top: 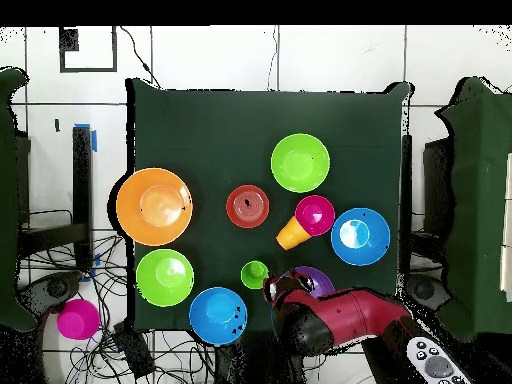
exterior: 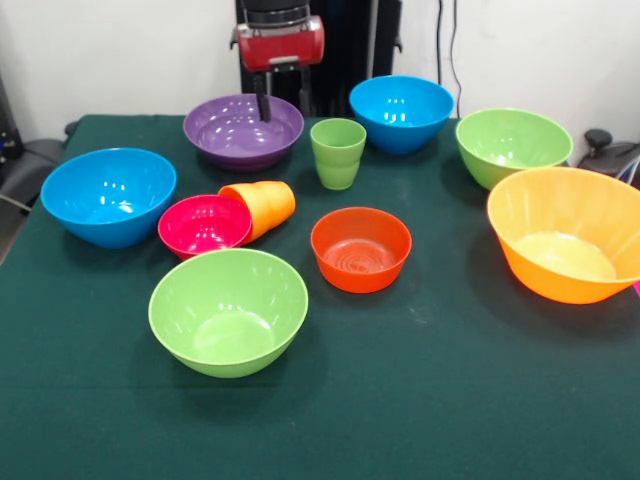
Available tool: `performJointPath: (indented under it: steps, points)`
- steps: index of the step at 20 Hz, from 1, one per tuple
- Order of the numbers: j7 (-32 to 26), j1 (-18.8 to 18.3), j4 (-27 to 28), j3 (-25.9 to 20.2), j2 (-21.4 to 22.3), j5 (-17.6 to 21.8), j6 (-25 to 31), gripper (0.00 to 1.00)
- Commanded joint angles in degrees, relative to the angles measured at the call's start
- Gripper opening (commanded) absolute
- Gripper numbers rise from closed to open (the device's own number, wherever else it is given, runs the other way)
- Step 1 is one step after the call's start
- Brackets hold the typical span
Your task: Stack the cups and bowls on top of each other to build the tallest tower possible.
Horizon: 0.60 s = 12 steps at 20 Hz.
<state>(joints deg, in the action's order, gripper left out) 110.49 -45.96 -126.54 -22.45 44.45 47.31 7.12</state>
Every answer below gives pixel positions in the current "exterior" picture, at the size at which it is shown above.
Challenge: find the green plastic cup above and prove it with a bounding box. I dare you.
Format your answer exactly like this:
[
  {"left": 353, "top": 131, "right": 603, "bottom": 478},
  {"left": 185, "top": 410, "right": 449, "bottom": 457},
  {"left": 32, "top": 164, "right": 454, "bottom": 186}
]
[{"left": 309, "top": 118, "right": 368, "bottom": 191}]

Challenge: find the pink plastic bowl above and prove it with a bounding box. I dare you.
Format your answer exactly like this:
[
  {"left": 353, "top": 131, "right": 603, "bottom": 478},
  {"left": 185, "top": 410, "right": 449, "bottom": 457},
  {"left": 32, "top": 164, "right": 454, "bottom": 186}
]
[{"left": 157, "top": 194, "right": 253, "bottom": 261}]

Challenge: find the dark green table cloth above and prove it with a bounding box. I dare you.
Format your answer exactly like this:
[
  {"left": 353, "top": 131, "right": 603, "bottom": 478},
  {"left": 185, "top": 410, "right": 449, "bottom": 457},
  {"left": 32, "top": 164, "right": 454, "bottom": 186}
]
[{"left": 0, "top": 114, "right": 640, "bottom": 480}]

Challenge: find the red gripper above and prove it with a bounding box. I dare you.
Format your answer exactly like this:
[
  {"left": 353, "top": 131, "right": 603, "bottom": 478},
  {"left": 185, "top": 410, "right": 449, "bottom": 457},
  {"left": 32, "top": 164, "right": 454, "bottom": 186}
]
[{"left": 236, "top": 14, "right": 326, "bottom": 123}]

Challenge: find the purple plastic bowl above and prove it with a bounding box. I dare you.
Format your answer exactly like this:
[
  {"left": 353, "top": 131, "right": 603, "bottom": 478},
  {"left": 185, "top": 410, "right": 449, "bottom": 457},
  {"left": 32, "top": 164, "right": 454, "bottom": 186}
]
[{"left": 182, "top": 93, "right": 305, "bottom": 174}]

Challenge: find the orange plastic cup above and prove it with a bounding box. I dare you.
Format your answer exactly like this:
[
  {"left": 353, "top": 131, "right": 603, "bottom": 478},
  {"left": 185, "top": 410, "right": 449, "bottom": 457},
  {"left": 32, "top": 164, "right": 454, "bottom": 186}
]
[{"left": 217, "top": 180, "right": 297, "bottom": 246}]

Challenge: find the red-orange plastic bowl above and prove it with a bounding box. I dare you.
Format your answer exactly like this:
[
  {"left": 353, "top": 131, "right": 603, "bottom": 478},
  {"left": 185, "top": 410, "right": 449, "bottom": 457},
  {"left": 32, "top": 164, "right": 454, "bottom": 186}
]
[{"left": 310, "top": 206, "right": 413, "bottom": 294}]

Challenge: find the dark grey chair base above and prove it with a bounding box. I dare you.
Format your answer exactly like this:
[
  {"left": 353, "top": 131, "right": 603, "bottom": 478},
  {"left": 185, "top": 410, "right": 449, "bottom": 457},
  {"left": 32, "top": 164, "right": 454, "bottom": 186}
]
[
  {"left": 577, "top": 128, "right": 640, "bottom": 189},
  {"left": 0, "top": 137, "right": 66, "bottom": 211}
]

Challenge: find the blue plastic bowl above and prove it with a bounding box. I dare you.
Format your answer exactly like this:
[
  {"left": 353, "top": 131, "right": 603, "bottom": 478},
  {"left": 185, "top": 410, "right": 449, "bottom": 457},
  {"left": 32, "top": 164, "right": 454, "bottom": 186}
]
[
  {"left": 40, "top": 147, "right": 177, "bottom": 250},
  {"left": 348, "top": 75, "right": 455, "bottom": 156}
]

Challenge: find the large orange plastic bowl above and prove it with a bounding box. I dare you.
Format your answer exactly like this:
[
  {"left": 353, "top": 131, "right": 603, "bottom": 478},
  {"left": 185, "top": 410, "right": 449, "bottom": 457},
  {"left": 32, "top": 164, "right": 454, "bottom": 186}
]
[{"left": 487, "top": 166, "right": 640, "bottom": 305}]

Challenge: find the green plastic bowl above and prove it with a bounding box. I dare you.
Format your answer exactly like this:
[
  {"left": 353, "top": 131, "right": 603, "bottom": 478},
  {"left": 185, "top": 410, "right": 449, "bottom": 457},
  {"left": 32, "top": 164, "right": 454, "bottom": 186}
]
[
  {"left": 148, "top": 248, "right": 310, "bottom": 379},
  {"left": 455, "top": 107, "right": 574, "bottom": 191}
]

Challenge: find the black wall cable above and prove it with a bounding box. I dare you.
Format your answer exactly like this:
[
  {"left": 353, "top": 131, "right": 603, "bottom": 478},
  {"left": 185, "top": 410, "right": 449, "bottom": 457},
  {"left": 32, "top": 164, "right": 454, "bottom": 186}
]
[
  {"left": 449, "top": 0, "right": 464, "bottom": 120},
  {"left": 435, "top": 0, "right": 447, "bottom": 87}
]

